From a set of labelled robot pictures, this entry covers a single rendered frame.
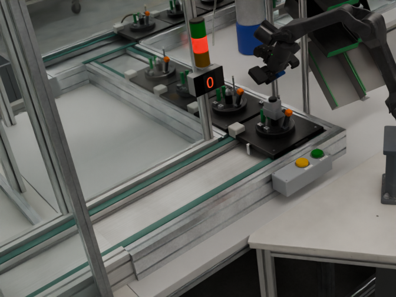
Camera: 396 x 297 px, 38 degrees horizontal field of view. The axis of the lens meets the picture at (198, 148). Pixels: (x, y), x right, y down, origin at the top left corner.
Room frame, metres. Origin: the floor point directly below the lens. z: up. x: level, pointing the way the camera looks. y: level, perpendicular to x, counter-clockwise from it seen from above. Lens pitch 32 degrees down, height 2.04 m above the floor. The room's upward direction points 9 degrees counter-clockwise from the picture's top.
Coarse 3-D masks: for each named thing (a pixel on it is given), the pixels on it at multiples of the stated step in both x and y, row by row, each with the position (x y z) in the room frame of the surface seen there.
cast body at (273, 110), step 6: (264, 102) 1.77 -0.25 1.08; (270, 102) 1.75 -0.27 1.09; (276, 102) 1.75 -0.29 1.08; (264, 108) 1.77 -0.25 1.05; (270, 108) 1.74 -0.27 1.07; (276, 108) 1.75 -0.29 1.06; (282, 108) 1.75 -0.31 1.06; (264, 114) 1.77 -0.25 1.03; (270, 114) 1.74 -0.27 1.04; (276, 114) 1.73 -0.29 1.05; (282, 114) 1.74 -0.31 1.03
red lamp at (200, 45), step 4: (192, 40) 1.75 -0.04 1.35; (196, 40) 1.74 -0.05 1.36; (200, 40) 1.74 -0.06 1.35; (204, 40) 1.74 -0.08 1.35; (192, 44) 1.76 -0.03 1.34; (196, 44) 1.74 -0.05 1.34; (200, 44) 1.74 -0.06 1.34; (204, 44) 1.74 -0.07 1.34; (196, 48) 1.74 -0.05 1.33; (200, 48) 1.74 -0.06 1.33; (204, 48) 1.74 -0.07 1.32; (208, 48) 1.76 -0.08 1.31; (196, 52) 1.74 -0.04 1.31; (200, 52) 1.74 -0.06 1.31
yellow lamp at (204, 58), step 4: (204, 52) 1.74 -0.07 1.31; (208, 52) 1.75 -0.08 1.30; (196, 56) 1.74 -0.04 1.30; (200, 56) 1.74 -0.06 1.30; (204, 56) 1.74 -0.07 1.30; (208, 56) 1.75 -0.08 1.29; (196, 60) 1.75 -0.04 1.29; (200, 60) 1.74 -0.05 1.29; (204, 60) 1.74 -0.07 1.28; (208, 60) 1.75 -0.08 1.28; (196, 64) 1.75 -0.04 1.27; (200, 64) 1.74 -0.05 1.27; (204, 64) 1.74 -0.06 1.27; (208, 64) 1.74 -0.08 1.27
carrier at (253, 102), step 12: (216, 96) 2.09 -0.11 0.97; (228, 96) 1.97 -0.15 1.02; (252, 96) 2.04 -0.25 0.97; (216, 108) 1.95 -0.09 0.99; (228, 108) 1.93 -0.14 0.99; (240, 108) 1.92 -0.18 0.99; (252, 108) 1.94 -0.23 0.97; (216, 120) 1.89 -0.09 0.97; (228, 120) 1.88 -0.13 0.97; (240, 120) 1.86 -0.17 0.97; (228, 132) 1.82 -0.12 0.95
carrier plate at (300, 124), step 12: (252, 120) 1.85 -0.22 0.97; (300, 120) 1.79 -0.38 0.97; (252, 132) 1.76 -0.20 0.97; (300, 132) 1.71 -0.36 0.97; (312, 132) 1.70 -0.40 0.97; (252, 144) 1.69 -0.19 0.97; (264, 144) 1.67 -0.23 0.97; (276, 144) 1.66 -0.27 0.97; (288, 144) 1.65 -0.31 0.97; (276, 156) 1.60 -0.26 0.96
